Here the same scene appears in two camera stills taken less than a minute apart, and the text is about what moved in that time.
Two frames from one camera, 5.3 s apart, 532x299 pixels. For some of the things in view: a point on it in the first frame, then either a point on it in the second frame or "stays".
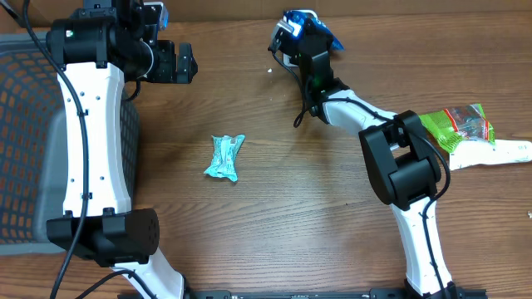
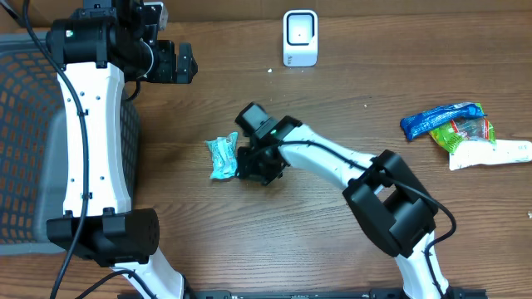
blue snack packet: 297,21 to 416,124
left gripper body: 164,67 stays
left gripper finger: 186,64 stays
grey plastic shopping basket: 33,146 stays
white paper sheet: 481,151 stays
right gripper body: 296,59 to 261,164
